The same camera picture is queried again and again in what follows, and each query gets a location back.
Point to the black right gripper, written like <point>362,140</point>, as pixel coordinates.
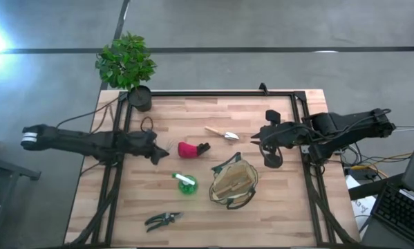
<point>282,135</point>

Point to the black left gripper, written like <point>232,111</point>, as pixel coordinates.
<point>137,142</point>

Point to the green plastic spray bottle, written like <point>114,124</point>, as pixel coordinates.
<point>187,183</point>

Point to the beige and green gardening bag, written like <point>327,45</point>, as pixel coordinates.
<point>233,181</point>

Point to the black pruning shears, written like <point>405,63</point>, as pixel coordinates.
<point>161,220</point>

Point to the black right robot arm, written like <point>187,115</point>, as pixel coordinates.
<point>348,129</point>

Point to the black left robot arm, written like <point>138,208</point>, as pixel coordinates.
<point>75,141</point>

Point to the green plant in black pot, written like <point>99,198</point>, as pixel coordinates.
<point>125,62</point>

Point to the white paper sheet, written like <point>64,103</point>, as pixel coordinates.
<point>360,200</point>

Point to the black floor stand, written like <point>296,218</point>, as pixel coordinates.
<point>6,169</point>

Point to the black laptop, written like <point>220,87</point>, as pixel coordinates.
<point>400,207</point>

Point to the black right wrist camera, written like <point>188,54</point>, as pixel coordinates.
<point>273,117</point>

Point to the black frame clamp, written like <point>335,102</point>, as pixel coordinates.
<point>263,88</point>

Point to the black metal table frame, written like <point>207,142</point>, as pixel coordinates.
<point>206,93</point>

